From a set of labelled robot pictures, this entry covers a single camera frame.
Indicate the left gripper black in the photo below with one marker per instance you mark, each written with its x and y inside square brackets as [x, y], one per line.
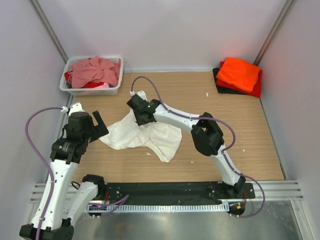
[100, 129]

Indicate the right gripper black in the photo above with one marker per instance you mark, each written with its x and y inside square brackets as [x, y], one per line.
[139, 122]

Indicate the white t shirt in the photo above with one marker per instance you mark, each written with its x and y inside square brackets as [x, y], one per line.
[163, 139]

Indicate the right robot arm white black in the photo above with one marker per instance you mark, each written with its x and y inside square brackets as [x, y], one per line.
[206, 134]

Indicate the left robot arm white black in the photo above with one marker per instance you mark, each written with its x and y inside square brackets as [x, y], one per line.
[55, 218]

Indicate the white plastic laundry basket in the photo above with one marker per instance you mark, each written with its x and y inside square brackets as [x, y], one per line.
[99, 91]

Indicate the pink crumpled shirt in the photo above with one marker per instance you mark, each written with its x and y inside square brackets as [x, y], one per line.
[95, 69]

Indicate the orange folded t shirt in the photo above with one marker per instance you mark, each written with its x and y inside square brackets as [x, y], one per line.
[239, 73]

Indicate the red folded t shirt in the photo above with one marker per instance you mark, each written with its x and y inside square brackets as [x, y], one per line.
[225, 88]

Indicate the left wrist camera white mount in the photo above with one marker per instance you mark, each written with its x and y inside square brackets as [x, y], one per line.
[74, 108]

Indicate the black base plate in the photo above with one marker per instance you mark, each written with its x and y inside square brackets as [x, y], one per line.
[175, 193]

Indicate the white slotted cable duct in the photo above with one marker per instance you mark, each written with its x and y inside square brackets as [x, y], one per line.
[99, 209]

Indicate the left aluminium corner post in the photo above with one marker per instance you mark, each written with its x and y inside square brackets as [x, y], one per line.
[48, 28]

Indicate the aluminium corner post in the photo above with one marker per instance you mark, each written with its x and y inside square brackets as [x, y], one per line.
[279, 21]
[48, 28]

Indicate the aluminium frame rail front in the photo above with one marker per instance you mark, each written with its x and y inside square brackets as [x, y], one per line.
[274, 190]

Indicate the right aluminium corner post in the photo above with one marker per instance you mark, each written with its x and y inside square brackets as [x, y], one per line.
[279, 21]

